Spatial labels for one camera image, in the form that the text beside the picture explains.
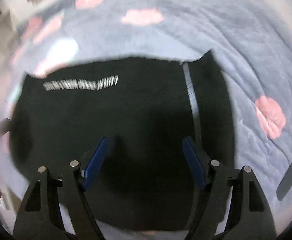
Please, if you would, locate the grey blanket with pink flowers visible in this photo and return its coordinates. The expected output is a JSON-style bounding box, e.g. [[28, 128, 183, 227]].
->
[[1, 0, 292, 240]]

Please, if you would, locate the black garment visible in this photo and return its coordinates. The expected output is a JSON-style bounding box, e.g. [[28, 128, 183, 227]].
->
[[9, 50, 236, 232]]

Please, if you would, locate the dark grey flat object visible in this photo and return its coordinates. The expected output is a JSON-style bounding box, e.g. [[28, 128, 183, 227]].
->
[[276, 151, 292, 201]]

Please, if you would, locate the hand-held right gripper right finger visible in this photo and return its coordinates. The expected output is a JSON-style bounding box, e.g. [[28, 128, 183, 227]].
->
[[182, 136, 277, 240]]

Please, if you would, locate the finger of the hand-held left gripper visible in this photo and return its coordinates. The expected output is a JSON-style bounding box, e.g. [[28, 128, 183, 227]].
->
[[0, 118, 12, 134]]

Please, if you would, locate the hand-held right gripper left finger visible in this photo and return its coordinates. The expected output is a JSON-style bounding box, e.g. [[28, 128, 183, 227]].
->
[[12, 136, 109, 240]]

